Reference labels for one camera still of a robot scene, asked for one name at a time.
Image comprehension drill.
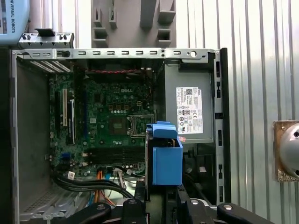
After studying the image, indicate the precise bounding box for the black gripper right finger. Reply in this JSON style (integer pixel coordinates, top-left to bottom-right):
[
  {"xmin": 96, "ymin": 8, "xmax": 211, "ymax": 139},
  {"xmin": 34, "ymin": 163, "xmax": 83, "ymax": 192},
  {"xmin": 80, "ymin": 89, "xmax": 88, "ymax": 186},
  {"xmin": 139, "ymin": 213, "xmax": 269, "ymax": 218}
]
[{"xmin": 177, "ymin": 185, "xmax": 275, "ymax": 224}]

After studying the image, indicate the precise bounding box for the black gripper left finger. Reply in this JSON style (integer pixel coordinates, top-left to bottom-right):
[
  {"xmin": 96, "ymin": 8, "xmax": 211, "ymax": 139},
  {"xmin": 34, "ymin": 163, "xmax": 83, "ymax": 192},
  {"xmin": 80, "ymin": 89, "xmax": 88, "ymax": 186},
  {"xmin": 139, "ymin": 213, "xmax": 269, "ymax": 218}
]
[{"xmin": 72, "ymin": 182, "xmax": 150, "ymax": 224}]

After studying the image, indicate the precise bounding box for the hard disk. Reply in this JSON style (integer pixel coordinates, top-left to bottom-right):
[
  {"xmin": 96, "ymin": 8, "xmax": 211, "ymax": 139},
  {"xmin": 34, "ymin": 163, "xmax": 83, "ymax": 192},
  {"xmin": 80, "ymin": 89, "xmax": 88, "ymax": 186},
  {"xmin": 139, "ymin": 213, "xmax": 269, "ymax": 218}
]
[{"xmin": 144, "ymin": 120, "xmax": 187, "ymax": 203}]

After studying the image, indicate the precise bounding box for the metal disk bay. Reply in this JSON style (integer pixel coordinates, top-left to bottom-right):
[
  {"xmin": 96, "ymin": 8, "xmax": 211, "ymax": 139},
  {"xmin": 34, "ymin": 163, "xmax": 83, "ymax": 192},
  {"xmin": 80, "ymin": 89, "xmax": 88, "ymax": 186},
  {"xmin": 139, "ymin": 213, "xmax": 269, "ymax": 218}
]
[{"xmin": 20, "ymin": 186, "xmax": 94, "ymax": 222}]

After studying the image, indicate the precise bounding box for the black RAM slot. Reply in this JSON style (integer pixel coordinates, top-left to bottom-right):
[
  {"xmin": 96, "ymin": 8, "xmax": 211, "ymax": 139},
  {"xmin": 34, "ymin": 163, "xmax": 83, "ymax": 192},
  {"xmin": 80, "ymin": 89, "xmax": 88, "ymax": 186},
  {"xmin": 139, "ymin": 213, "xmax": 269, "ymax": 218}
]
[
  {"xmin": 88, "ymin": 155, "xmax": 145, "ymax": 164},
  {"xmin": 88, "ymin": 148, "xmax": 145, "ymax": 156}
]

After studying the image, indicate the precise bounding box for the CPU socket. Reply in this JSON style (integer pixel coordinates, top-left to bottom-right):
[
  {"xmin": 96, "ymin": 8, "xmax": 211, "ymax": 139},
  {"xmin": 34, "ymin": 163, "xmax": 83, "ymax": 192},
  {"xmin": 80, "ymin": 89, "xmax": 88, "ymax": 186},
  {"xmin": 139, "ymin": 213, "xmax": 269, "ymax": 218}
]
[{"xmin": 129, "ymin": 113, "xmax": 155, "ymax": 139}]

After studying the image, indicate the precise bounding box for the grey power supply unit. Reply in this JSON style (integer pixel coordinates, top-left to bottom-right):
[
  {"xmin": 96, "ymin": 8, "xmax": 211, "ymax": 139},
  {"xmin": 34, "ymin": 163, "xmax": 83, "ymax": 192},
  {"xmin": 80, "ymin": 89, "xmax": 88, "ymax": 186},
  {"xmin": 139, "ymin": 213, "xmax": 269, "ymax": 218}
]
[{"xmin": 163, "ymin": 63, "xmax": 215, "ymax": 144}]

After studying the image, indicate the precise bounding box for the green Dell motherboard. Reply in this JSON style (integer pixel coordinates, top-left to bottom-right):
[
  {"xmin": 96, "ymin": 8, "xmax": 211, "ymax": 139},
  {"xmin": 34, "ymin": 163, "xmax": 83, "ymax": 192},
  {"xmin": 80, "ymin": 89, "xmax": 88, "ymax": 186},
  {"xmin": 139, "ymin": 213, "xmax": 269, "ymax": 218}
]
[{"xmin": 48, "ymin": 70, "xmax": 159, "ymax": 178}]

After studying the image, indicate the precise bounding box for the white expansion slot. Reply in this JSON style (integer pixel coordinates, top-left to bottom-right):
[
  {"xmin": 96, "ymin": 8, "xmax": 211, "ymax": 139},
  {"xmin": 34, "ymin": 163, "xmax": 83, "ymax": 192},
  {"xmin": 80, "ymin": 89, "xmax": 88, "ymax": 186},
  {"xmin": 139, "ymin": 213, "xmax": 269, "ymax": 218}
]
[{"xmin": 61, "ymin": 88, "xmax": 69, "ymax": 128}]

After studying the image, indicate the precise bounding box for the black open PC case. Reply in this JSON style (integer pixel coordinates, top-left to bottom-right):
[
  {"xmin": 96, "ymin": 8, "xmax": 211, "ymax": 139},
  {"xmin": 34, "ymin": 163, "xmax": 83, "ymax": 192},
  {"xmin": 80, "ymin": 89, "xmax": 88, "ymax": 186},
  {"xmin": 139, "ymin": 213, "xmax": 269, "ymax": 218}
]
[{"xmin": 9, "ymin": 46, "xmax": 232, "ymax": 224}]

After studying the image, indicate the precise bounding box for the grey parts rack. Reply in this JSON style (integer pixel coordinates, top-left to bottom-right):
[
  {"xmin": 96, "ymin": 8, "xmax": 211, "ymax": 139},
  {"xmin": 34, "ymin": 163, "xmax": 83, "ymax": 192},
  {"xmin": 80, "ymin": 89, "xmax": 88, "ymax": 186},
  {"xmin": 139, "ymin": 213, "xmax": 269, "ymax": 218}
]
[{"xmin": 91, "ymin": 0, "xmax": 177, "ymax": 49}]

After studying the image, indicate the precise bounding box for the pale blue teach pendant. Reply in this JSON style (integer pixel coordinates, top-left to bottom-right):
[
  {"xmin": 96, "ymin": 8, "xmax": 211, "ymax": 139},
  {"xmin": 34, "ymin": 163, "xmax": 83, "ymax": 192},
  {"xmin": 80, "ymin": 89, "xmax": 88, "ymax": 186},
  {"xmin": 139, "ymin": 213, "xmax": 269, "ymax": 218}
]
[{"xmin": 0, "ymin": 0, "xmax": 31, "ymax": 44}]

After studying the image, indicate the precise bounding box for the thin grey wire bundle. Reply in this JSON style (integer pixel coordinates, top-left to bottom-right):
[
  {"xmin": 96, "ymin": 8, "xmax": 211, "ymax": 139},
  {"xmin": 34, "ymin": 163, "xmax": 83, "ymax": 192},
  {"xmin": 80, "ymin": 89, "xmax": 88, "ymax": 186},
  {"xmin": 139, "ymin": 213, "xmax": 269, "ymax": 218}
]
[{"xmin": 112, "ymin": 167, "xmax": 128, "ymax": 187}]

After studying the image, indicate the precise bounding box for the black cable bundle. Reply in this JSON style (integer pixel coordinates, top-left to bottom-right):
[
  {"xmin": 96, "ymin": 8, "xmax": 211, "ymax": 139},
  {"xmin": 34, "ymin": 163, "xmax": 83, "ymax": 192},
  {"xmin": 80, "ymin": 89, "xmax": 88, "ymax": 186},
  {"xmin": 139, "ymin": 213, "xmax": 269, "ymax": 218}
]
[{"xmin": 53, "ymin": 175, "xmax": 141, "ymax": 201}]

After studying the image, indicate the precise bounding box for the orange wire bundle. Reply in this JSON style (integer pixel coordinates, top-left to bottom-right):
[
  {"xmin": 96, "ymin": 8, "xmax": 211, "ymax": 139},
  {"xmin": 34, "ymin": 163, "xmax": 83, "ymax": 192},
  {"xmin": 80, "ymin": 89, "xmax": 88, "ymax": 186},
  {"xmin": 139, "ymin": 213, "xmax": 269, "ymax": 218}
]
[{"xmin": 92, "ymin": 169, "xmax": 117, "ymax": 206}]

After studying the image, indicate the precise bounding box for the red twisted wire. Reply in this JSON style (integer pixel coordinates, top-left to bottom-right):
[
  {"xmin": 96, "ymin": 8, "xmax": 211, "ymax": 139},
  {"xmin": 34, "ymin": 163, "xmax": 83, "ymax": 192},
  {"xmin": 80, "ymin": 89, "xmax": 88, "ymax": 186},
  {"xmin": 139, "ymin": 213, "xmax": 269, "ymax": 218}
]
[{"xmin": 85, "ymin": 68, "xmax": 141, "ymax": 75}]

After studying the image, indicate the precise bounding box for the hinged metal slot bracket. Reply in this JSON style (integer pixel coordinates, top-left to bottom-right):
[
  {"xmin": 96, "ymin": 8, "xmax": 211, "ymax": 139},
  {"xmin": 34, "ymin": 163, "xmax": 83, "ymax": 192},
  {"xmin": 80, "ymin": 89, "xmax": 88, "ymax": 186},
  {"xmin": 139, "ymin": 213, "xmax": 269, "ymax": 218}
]
[{"xmin": 18, "ymin": 28, "xmax": 75, "ymax": 49}]

